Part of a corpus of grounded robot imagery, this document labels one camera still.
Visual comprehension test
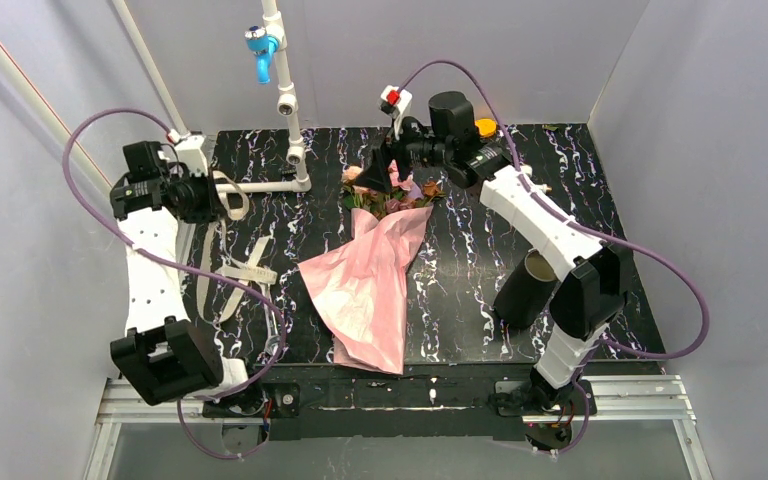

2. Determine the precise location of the yellow tape measure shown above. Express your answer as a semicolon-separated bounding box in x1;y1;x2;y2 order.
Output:
475;118;498;139

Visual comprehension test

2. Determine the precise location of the aluminium frame rail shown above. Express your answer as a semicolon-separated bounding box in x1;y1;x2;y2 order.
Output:
84;371;712;479

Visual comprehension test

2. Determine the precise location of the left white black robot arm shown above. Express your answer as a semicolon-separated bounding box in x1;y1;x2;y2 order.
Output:
109;135;248;405

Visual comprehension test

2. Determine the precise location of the pink bouquet wrapping paper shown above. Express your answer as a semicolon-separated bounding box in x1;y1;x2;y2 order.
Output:
299;207;432;375

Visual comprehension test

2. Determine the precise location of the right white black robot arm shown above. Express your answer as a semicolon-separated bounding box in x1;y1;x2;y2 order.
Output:
357;86;633;395

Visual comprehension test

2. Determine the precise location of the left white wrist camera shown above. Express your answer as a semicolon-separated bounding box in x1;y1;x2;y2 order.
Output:
166;129;209;176

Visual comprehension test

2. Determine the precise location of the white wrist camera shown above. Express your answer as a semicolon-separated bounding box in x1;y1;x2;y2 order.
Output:
166;129;209;176
379;85;413;120

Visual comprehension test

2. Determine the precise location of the pink rose flower bunch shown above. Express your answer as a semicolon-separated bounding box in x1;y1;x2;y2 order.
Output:
341;161;444;220

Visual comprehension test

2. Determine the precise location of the silver combination wrench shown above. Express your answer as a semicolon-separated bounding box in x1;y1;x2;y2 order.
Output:
262;308;286;360

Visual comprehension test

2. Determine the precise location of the cream ribbon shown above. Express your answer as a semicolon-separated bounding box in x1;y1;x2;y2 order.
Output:
196;170;277;324

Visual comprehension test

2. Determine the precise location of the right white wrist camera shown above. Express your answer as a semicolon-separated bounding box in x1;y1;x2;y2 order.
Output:
379;85;413;120

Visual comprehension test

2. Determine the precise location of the black cylindrical vase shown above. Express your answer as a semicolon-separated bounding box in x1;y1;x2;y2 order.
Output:
493;249;559;330

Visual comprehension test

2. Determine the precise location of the white pvc pipe assembly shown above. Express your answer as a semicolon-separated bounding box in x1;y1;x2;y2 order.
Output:
0;1;312;200

